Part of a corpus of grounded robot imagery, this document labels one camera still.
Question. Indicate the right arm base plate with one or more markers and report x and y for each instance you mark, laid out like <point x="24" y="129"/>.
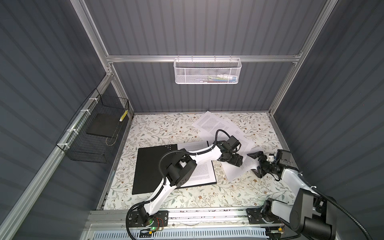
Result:
<point x="255" y="216"/>

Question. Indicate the yellow green marker pen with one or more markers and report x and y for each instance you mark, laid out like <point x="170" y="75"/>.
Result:
<point x="123" y="115"/>

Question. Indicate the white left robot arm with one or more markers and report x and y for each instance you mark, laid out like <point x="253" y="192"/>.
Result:
<point x="176" y="168"/>

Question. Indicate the white ventilated front rail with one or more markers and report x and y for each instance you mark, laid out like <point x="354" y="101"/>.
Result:
<point x="199" y="234"/>

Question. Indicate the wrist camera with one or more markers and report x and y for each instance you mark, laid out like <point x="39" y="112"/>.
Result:
<point x="281" y="156"/>
<point x="233" y="144"/>

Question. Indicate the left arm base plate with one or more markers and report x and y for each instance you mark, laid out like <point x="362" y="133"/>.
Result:
<point x="137" y="219"/>

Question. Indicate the printed paper sheet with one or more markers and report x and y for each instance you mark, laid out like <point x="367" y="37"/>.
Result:
<point x="232" y="172"/>
<point x="208" y="123"/>
<point x="203" y="174"/>

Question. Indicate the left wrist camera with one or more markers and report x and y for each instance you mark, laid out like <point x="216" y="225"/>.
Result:
<point x="233" y="144"/>

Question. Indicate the white wire mesh basket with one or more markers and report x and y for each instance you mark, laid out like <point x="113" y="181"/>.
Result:
<point x="188" y="70"/>

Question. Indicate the floral patterned table mat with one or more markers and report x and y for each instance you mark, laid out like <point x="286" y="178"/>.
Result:
<point x="163" y="129"/>

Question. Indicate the black wire basket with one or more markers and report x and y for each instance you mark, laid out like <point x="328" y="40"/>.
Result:
<point x="96" y="133"/>

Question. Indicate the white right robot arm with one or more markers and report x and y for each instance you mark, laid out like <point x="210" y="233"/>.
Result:
<point x="310" y="215"/>

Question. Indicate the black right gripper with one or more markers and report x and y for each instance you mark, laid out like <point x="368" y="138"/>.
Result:
<point x="261" y="173"/>

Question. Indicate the printed paper sheet back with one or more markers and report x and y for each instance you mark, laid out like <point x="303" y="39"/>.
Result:
<point x="208" y="123"/>

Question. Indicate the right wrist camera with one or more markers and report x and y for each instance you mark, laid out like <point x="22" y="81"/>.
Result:
<point x="281" y="156"/>

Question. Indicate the pens in white basket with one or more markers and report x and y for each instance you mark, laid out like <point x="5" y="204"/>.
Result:
<point x="226" y="79"/>

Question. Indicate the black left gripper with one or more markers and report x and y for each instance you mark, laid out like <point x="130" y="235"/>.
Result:
<point x="234" y="161"/>

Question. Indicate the red folder black inside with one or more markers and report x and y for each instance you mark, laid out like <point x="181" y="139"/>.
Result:
<point x="147" y="175"/>

